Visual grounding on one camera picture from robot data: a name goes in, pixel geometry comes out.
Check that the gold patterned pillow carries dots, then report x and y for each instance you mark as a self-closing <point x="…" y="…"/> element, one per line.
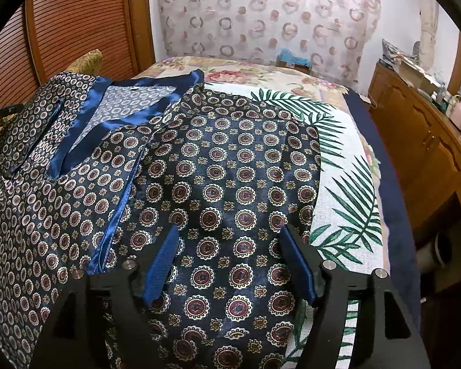
<point x="86" y="60"/>

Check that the cardboard box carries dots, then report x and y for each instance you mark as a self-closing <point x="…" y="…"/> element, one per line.
<point x="417" y="75"/>

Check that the circle print curtain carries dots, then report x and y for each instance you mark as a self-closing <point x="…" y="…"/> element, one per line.
<point x="253" y="15"/>

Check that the pink bottle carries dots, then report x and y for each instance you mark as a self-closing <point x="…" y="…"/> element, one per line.
<point x="459" y="111"/>

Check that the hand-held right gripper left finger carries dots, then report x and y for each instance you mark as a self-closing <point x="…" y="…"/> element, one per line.
<point x="163" y="265"/>

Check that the blue box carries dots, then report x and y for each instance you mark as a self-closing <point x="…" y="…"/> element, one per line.
<point x="292" y="59"/>

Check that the grey cylinder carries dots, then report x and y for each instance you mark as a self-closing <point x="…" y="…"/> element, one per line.
<point x="432" y="253"/>

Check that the clutter on cabinet top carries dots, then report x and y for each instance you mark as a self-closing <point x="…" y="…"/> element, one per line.
<point x="397" y="52"/>

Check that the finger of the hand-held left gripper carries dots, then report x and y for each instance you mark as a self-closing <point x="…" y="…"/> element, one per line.
<point x="4" y="112"/>

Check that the wooden cabinet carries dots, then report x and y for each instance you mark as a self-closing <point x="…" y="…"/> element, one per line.
<point x="418" y="138"/>

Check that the navy medallion print pajama shirt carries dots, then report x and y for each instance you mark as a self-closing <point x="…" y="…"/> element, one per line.
<point x="215" y="161"/>

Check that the palm leaf print sheet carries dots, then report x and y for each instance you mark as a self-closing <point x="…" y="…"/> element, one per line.
<point x="342" y="207"/>

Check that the navy blanket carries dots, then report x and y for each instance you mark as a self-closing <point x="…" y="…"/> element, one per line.
<point x="395" y="200"/>

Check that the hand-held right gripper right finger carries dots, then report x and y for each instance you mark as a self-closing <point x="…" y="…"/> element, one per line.
<point x="299" y="265"/>

